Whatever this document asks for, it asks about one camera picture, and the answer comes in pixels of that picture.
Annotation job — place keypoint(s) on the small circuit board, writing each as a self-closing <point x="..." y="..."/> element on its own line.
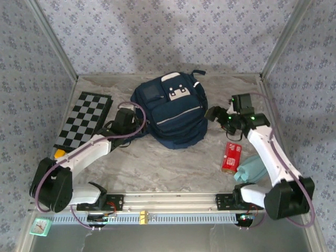
<point x="99" y="218"/>
<point x="245" y="218"/>

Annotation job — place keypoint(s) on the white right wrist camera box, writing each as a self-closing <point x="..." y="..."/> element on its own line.
<point x="231" y="107"/>

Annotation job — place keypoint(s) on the aluminium frame post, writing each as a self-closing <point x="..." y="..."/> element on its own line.
<point x="53" y="39"/>
<point x="284" y="39"/>

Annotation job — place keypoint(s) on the black grey folding chessboard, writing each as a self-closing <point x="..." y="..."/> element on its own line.
<point x="84" y="110"/>

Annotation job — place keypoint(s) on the navy blue student backpack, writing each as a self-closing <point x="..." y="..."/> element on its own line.
<point x="178" y="123"/>

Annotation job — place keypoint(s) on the teal cloth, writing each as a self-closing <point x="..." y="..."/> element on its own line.
<point x="249" y="170"/>

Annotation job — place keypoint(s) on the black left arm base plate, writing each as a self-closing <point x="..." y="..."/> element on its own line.
<point x="118" y="202"/>

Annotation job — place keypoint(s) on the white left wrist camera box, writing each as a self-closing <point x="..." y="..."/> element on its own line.
<point x="127" y="107"/>

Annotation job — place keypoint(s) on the grey metal panel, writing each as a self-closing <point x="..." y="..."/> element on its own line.
<point x="170" y="239"/>

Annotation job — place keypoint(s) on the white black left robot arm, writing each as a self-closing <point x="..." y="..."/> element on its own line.
<point x="84" y="152"/>

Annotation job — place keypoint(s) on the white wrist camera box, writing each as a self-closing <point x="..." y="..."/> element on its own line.
<point x="231" y="107"/>
<point x="127" y="107"/>

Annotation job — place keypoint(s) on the small yellow block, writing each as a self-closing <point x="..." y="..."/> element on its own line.
<point x="59" y="153"/>

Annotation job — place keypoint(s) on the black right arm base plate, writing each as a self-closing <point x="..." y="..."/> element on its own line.
<point x="223" y="202"/>

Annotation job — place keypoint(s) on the red cardboard box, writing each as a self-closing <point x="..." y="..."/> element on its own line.
<point x="231" y="160"/>

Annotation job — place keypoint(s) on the mint green square clock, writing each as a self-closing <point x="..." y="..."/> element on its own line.
<point x="40" y="227"/>

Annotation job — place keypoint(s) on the aluminium mounting rail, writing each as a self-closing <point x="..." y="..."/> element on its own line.
<point x="170" y="202"/>

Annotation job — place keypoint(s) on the aluminium side rail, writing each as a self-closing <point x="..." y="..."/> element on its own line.
<point x="273" y="105"/>
<point x="67" y="105"/>

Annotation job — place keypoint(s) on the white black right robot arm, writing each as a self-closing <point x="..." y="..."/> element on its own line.
<point x="267" y="152"/>

